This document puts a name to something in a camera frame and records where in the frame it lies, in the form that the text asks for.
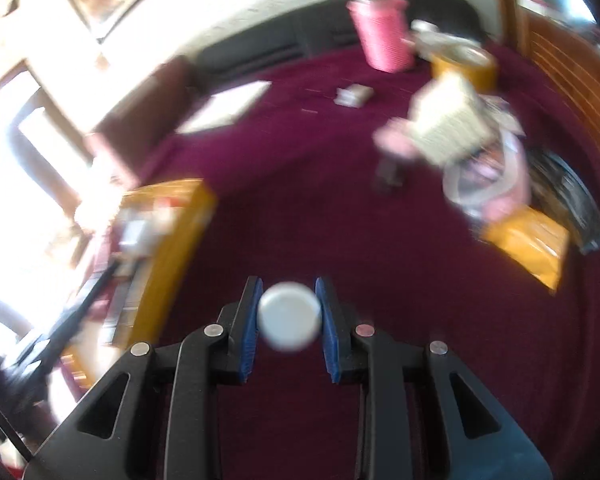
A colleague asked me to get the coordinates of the yellow cardboard box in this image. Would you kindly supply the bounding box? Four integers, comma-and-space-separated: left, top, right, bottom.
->
62, 178, 218, 391

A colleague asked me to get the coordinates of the white paper sheet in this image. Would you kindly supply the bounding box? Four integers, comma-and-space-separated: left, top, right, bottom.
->
175, 80, 272, 136

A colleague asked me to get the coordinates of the white striped carton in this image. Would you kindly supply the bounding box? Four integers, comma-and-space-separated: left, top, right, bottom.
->
412, 72, 496, 166

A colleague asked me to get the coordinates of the black foil packet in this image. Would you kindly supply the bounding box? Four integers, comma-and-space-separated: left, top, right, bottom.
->
525, 147, 600, 256

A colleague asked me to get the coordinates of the brown leather chair back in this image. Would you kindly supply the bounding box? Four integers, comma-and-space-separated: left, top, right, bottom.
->
85, 55, 201, 186

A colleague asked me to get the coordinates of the thin black cable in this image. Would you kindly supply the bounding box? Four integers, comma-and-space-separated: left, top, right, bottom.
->
0, 385, 33, 463

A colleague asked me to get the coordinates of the wooden louvred cabinet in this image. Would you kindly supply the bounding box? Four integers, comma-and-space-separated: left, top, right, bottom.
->
490, 0, 600, 161

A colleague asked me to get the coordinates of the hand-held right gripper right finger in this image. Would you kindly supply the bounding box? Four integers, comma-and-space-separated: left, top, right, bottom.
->
314, 276, 553, 480

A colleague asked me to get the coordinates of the yellow round tin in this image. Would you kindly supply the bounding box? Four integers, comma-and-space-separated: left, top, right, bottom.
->
430, 42, 498, 93

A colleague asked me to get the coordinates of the white bottle cap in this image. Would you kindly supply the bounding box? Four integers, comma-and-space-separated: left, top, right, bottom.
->
257, 282, 323, 352

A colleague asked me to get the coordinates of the clear plastic bag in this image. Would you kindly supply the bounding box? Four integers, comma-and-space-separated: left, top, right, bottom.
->
442, 95, 531, 223

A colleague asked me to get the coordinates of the small white box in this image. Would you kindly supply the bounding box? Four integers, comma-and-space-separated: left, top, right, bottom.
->
335, 85, 373, 108

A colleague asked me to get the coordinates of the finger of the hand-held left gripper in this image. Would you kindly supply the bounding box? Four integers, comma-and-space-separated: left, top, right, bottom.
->
50, 260, 121, 336

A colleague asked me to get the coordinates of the black padded backrest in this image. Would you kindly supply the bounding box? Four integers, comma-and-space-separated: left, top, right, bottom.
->
195, 7, 366, 73

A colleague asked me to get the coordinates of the orange snack packet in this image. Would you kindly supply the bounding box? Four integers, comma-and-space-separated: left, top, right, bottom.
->
480, 207, 571, 293

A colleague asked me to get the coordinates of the pink ribbed basket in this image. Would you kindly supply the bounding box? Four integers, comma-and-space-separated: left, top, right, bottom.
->
346, 0, 416, 73

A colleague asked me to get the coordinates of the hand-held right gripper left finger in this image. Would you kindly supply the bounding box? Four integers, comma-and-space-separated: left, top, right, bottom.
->
25, 275, 265, 480

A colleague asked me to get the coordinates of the black bag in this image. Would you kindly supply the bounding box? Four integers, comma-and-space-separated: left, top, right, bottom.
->
390, 0, 491, 46

